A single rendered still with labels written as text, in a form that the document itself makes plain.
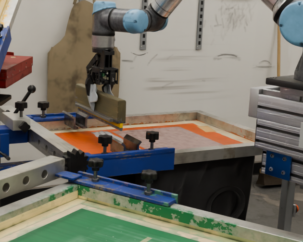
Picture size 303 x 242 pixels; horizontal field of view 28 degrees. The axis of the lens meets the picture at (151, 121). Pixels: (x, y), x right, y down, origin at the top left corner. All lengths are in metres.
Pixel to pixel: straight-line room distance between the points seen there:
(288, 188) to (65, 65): 2.09
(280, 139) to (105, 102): 0.58
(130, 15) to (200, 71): 2.80
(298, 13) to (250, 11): 3.31
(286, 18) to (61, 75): 2.66
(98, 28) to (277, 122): 0.65
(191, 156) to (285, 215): 0.68
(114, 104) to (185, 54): 2.69
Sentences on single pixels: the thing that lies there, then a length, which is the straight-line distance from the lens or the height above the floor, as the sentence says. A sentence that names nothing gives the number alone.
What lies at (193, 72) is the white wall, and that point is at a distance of 4.64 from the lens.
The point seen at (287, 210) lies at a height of 0.66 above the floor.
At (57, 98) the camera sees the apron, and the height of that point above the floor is 0.75.
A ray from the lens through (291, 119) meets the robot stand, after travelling 1.79.
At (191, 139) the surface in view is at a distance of 2.25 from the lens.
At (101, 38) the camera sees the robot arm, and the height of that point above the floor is 1.33.
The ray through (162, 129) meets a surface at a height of 0.95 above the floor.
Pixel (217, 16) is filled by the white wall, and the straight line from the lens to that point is 4.71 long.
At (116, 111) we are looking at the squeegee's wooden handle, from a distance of 1.91.
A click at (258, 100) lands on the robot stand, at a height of 1.18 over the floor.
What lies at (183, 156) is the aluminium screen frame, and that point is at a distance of 1.93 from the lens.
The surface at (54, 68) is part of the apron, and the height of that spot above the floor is 0.95.
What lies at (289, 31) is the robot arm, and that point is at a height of 1.40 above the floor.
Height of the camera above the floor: 1.49
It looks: 12 degrees down
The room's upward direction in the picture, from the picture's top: 3 degrees clockwise
